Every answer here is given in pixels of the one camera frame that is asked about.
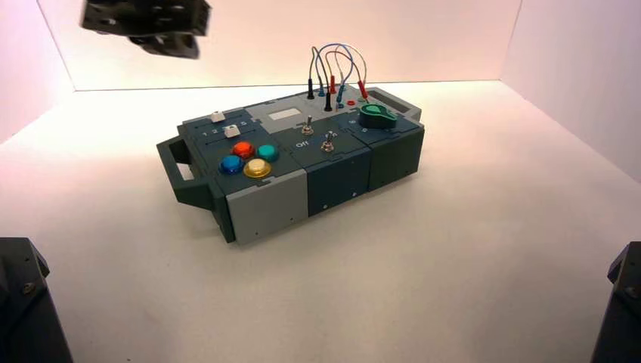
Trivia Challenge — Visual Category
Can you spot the black plug jumper cable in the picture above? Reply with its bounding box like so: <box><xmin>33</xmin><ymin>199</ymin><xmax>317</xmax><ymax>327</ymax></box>
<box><xmin>306</xmin><ymin>45</ymin><xmax>334</xmax><ymax>113</ymax></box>

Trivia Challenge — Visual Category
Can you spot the red plug jumper cable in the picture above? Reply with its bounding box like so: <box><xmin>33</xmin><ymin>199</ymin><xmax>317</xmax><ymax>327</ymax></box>
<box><xmin>324</xmin><ymin>48</ymin><xmax>370</xmax><ymax>100</ymax></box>

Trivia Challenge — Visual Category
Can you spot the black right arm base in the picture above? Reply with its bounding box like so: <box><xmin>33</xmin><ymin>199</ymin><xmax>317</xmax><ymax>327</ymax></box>
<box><xmin>590</xmin><ymin>241</ymin><xmax>641</xmax><ymax>363</ymax></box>

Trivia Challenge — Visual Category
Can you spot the grey and teal control box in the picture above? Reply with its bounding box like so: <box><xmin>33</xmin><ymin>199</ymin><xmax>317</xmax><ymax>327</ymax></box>
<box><xmin>156</xmin><ymin>85</ymin><xmax>426</xmax><ymax>246</ymax></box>

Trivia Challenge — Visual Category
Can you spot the white display window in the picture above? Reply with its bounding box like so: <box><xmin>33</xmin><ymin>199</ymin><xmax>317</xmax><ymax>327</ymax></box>
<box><xmin>268</xmin><ymin>107</ymin><xmax>302</xmax><ymax>122</ymax></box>

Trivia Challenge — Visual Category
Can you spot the yellow round push button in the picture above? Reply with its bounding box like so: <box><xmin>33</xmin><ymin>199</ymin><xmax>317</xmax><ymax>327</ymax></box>
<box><xmin>243</xmin><ymin>158</ymin><xmax>273</xmax><ymax>180</ymax></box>

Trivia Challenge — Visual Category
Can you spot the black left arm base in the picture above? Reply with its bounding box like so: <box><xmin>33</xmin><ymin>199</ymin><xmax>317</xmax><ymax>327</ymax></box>
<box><xmin>0</xmin><ymin>237</ymin><xmax>75</xmax><ymax>363</ymax></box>

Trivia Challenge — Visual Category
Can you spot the red round push button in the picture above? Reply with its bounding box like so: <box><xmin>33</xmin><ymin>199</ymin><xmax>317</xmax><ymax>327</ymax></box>
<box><xmin>231</xmin><ymin>141</ymin><xmax>257</xmax><ymax>160</ymax></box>

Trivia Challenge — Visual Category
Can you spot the blue plug jumper cable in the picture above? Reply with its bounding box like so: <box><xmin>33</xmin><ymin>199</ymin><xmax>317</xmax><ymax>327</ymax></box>
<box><xmin>317</xmin><ymin>42</ymin><xmax>359</xmax><ymax>104</ymax></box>

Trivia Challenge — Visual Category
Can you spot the green rotary knob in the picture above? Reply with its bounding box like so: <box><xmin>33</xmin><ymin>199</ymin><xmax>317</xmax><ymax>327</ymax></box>
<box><xmin>358</xmin><ymin>104</ymin><xmax>398</xmax><ymax>130</ymax></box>

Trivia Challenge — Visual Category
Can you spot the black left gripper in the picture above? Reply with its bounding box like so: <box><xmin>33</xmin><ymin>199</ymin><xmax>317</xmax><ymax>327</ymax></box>
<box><xmin>79</xmin><ymin>0</ymin><xmax>212</xmax><ymax>60</ymax></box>

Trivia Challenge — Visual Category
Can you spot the blue round push button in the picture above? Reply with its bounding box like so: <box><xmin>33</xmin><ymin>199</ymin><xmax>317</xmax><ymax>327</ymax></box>
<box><xmin>219</xmin><ymin>155</ymin><xmax>246</xmax><ymax>175</ymax></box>

